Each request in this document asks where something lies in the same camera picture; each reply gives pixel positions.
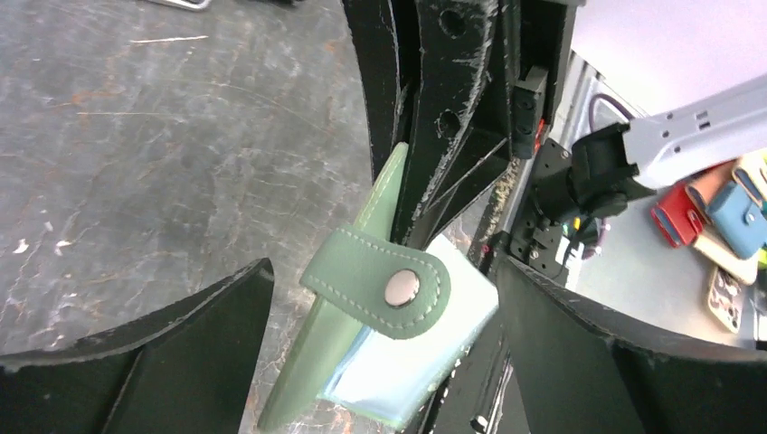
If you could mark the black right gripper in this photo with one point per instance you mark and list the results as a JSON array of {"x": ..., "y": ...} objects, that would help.
[{"x": 457, "y": 81}]

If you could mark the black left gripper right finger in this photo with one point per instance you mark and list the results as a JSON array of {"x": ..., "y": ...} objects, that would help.
[{"x": 583, "y": 367}]

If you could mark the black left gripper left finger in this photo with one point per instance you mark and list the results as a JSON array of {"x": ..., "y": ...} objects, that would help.
[{"x": 185, "y": 368}]

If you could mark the green card holder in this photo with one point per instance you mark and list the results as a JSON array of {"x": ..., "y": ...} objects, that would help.
[{"x": 388, "y": 323}]

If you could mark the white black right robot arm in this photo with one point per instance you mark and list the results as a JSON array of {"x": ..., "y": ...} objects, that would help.
[{"x": 627, "y": 162}]

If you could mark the red card holder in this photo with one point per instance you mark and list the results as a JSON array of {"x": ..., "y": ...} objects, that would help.
[{"x": 676, "y": 216}]

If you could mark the blue card holder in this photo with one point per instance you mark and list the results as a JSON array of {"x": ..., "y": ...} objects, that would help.
[{"x": 738, "y": 219}]

